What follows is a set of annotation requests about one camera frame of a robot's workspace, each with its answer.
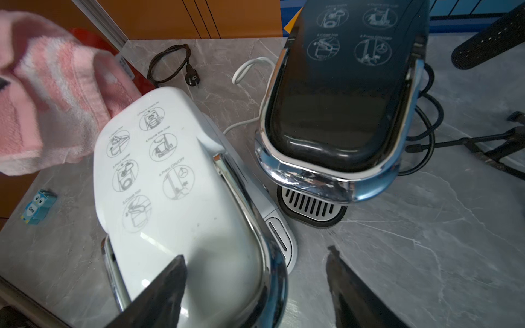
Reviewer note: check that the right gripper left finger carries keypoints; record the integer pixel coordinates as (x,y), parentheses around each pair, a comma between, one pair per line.
(160,303)

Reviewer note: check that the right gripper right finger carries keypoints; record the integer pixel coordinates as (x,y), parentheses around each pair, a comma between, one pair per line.
(355,304)

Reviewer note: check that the white coffee machine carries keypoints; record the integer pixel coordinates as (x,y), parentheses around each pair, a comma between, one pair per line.
(167,182)

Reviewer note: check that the black coffee machine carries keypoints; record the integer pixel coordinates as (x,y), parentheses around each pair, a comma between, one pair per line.
(340,101)

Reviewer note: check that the pink cloth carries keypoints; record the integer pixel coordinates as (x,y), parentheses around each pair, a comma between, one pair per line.
(56,94)

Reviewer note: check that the red coffee machine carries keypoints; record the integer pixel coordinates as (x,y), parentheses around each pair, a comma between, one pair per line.
(89,38)

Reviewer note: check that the blue owl toy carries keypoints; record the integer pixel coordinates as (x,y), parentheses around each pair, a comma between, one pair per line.
(39,207)

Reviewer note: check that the black power plug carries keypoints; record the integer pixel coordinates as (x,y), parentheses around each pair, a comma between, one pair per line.
(192,77)

